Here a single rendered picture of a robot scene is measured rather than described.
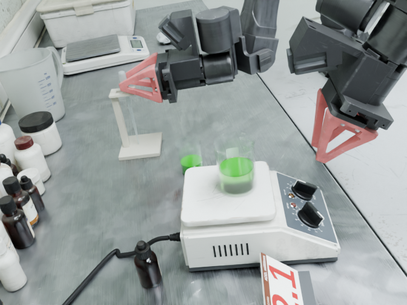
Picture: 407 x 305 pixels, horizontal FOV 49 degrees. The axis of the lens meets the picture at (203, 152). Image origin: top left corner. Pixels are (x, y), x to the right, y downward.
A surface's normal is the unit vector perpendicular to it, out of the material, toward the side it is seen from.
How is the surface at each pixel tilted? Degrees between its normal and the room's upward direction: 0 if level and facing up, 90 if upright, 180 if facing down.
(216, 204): 0
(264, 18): 78
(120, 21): 94
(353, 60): 60
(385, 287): 0
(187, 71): 91
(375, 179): 0
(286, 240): 90
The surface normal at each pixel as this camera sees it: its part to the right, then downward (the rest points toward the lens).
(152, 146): -0.13, -0.83
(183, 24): 0.02, 0.56
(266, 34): 0.52, 0.39
